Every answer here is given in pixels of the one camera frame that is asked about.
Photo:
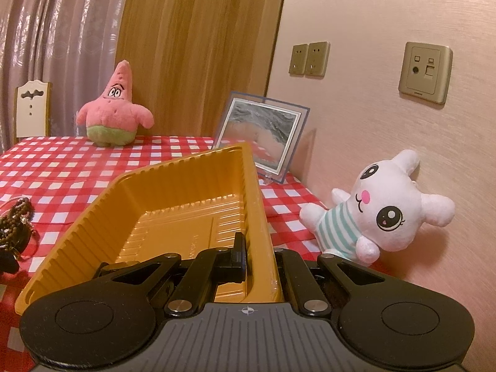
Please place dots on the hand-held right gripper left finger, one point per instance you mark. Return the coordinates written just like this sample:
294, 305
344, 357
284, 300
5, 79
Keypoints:
236, 263

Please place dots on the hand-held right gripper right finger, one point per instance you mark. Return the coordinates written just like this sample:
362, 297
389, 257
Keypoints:
285, 263

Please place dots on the yellow plastic tray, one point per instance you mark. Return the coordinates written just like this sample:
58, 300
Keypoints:
162, 201

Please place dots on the white bunny plush toy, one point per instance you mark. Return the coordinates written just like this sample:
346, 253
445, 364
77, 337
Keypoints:
383, 209

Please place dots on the framed picture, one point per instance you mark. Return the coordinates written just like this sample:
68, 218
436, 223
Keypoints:
259, 131

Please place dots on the red checkered tablecloth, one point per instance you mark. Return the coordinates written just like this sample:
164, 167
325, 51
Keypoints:
69, 170

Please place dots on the pink starfish plush toy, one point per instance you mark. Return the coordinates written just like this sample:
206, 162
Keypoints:
112, 116

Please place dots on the wooden door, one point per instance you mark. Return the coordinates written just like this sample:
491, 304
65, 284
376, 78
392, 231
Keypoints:
201, 46

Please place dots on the pile of dark bead strands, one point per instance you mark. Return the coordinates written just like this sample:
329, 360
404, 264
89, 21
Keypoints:
13, 221

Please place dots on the white wooden chair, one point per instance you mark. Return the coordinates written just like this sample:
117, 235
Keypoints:
31, 112

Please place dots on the beige patterned curtain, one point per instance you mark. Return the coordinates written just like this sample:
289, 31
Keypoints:
58, 46

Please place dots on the gold wall switch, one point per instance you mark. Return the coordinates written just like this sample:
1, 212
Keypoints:
298, 59
317, 58

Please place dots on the gold wall socket plate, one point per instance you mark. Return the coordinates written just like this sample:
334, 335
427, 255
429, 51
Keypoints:
425, 71

